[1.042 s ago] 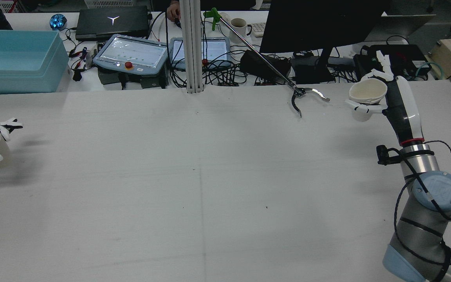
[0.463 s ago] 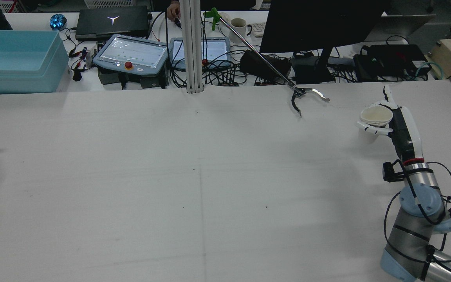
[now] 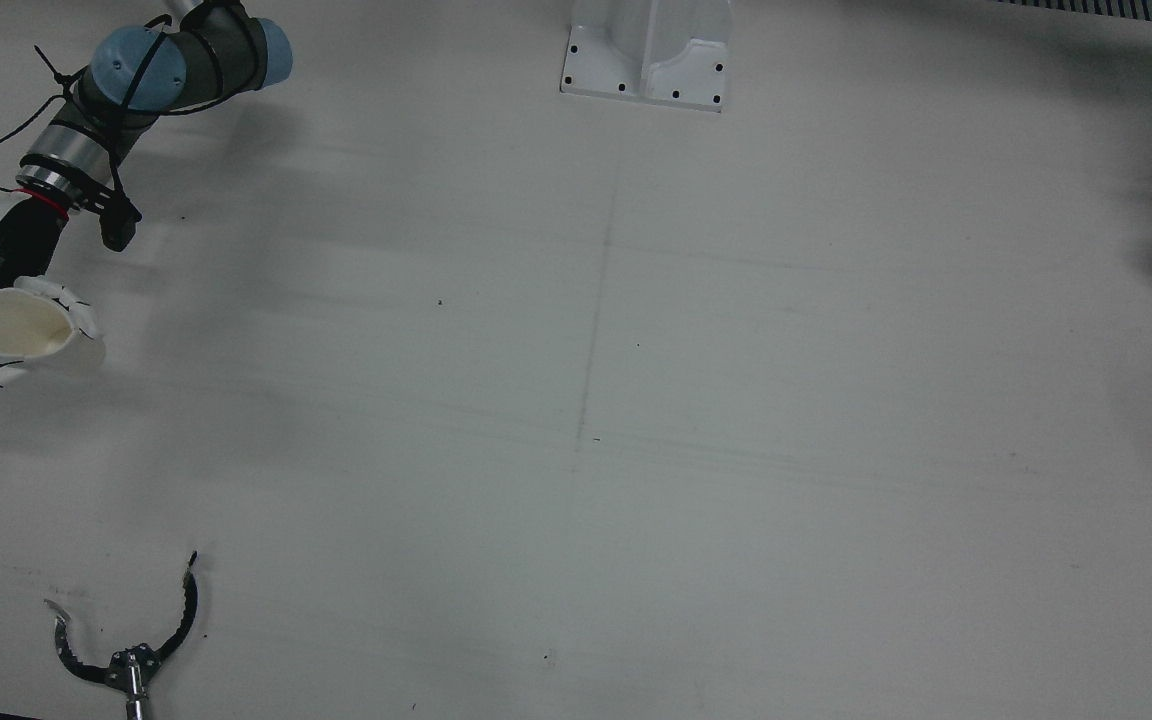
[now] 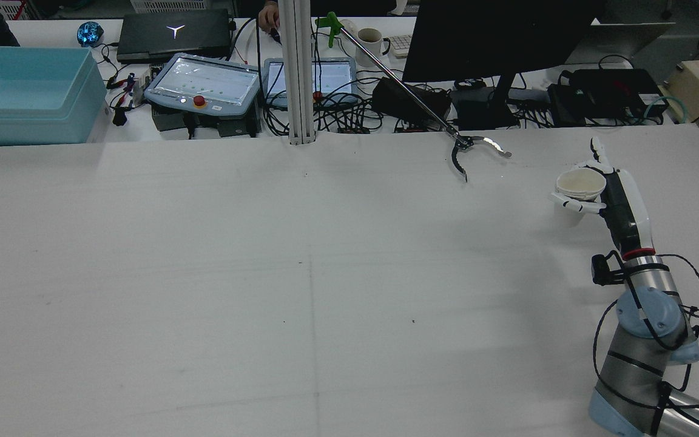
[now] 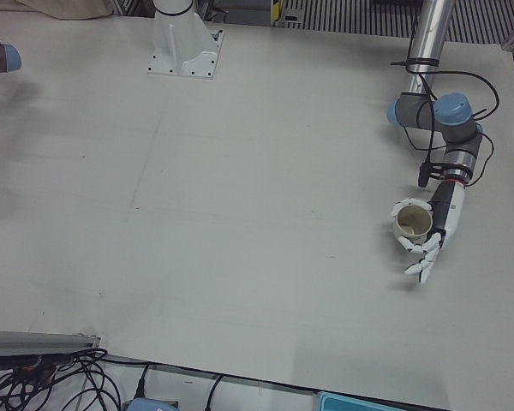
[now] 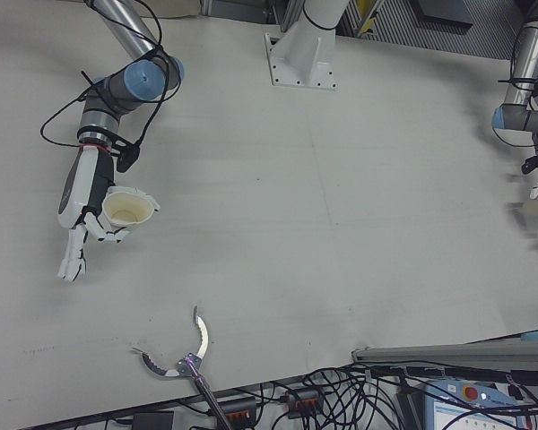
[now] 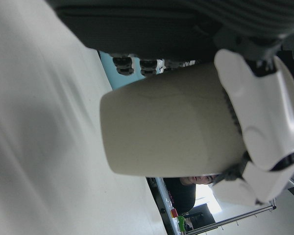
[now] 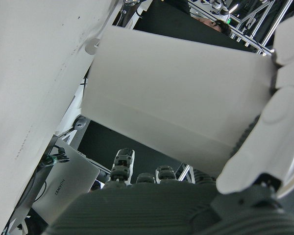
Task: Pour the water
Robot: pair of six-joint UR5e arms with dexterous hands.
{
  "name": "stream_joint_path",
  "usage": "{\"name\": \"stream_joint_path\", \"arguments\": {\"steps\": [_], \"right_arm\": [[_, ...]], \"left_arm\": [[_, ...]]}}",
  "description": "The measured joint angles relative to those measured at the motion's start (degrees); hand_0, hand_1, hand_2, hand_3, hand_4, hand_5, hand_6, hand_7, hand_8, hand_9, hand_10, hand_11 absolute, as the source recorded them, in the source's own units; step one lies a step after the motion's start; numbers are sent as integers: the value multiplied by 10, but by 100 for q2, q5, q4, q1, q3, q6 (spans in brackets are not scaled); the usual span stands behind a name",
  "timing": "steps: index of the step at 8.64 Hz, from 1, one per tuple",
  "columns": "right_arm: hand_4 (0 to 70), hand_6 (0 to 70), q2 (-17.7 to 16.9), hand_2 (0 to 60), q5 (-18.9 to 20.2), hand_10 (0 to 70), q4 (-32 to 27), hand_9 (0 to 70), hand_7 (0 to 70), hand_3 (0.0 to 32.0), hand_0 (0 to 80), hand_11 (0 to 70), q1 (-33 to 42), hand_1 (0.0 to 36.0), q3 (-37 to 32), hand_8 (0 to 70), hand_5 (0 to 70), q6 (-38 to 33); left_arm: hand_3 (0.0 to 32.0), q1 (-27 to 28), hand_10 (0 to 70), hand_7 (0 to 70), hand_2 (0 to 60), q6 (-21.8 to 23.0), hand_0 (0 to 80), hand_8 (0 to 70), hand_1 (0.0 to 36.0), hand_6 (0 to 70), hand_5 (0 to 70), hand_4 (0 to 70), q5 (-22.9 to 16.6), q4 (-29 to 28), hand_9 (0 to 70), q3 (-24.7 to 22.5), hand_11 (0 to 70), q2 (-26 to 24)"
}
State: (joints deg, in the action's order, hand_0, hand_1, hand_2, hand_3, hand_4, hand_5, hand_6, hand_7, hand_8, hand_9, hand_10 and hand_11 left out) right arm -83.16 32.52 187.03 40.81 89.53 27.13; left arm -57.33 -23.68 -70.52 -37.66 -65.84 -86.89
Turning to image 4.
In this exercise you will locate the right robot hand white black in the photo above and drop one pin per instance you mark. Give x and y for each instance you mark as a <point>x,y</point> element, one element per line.
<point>625,218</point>

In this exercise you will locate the black power brick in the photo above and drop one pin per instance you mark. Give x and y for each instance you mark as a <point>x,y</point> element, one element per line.
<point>398,100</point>

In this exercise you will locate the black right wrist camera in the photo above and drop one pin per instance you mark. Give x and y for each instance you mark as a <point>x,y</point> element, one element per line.
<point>603,270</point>

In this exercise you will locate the person in dark shirt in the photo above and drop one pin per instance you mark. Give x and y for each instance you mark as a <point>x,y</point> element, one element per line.
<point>269,17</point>

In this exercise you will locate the right UR5e robot arm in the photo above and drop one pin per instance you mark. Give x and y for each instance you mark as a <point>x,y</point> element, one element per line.
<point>647,340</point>

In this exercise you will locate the black laptop white logo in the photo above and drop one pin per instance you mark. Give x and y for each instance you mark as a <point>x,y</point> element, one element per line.
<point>173,33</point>

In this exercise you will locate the black orange power strip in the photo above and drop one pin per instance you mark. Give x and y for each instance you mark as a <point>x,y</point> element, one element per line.
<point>354,129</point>
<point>411,128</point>

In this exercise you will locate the white coffee mug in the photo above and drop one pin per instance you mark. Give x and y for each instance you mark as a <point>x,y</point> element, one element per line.
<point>369,48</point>

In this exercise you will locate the light blue plastic bin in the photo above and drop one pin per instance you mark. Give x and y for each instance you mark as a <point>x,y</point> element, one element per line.
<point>28,97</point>

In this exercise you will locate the grey teach pendant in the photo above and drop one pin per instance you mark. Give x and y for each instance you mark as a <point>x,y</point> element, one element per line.
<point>204,82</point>
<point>334,79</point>

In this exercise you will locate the black computer monitor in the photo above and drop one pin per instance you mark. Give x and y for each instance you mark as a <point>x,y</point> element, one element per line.
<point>495,36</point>

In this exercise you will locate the aluminium profile post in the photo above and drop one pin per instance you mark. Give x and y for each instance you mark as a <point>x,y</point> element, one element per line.
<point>298,73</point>

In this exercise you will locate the black flat electronics box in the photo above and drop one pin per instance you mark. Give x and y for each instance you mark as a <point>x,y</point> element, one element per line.
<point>607,91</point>

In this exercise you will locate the white keyboard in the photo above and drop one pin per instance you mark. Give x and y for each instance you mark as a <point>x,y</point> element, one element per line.
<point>401,45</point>

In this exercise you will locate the white paper cup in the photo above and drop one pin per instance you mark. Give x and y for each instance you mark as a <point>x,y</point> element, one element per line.
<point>581,182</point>

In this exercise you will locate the shiny blue computer mouse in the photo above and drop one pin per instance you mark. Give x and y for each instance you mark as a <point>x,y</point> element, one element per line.
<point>90,33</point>

